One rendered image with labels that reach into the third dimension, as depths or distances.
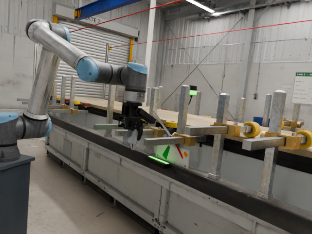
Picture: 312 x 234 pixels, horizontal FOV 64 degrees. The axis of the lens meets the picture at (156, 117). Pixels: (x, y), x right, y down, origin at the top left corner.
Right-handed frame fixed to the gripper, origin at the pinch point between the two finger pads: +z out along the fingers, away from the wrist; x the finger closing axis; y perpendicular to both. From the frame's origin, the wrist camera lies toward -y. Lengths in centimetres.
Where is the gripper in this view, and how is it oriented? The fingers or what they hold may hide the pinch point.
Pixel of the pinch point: (134, 146)
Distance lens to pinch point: 114.4
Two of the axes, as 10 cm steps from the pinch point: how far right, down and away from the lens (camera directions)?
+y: -7.5, -0.1, -6.6
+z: -1.0, 9.9, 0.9
